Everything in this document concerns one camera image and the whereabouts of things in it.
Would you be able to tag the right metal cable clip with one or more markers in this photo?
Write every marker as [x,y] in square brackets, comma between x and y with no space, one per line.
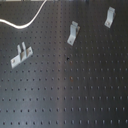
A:
[110,17]

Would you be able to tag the metal cable clip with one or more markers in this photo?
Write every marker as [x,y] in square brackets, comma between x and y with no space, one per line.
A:
[74,29]
[23,54]
[110,17]

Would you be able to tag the left metal cable clip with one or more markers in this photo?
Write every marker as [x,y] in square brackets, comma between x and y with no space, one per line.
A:
[23,54]

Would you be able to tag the middle metal cable clip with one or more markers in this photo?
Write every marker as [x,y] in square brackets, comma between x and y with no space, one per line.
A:
[74,29]

